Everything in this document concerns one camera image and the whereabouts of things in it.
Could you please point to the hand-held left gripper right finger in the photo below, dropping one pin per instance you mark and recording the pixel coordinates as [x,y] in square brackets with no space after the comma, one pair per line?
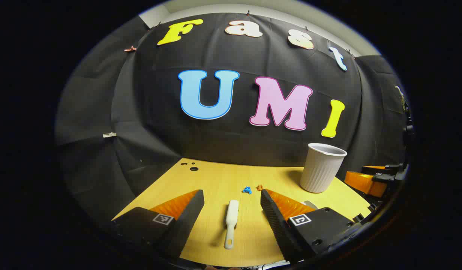
[276,221]

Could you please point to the blue paper trash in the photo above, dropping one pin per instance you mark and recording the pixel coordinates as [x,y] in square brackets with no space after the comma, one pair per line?
[247,190]

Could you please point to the white cloth clip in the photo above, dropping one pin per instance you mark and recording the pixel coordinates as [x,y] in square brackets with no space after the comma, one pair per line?
[109,134]

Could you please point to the white ribbed garbage bin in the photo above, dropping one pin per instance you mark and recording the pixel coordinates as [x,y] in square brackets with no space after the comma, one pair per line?
[321,172]

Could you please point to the wooden desktop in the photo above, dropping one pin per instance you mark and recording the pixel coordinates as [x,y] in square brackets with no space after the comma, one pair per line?
[223,180]

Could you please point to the black backdrop cloth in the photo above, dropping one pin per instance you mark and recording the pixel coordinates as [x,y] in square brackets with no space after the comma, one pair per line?
[230,142]

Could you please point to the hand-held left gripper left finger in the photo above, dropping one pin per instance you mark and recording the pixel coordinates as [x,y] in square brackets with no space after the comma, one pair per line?
[187,219]

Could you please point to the white dustpan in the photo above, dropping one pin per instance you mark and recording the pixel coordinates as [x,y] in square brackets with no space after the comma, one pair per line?
[310,204]

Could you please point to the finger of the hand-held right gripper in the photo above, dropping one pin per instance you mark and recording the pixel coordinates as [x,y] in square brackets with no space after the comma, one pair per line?
[360,182]
[373,168]

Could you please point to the small white broom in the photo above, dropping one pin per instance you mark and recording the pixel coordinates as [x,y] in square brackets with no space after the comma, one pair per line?
[232,215]

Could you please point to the red cloth clip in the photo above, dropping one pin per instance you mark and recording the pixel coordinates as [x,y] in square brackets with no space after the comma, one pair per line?
[130,48]

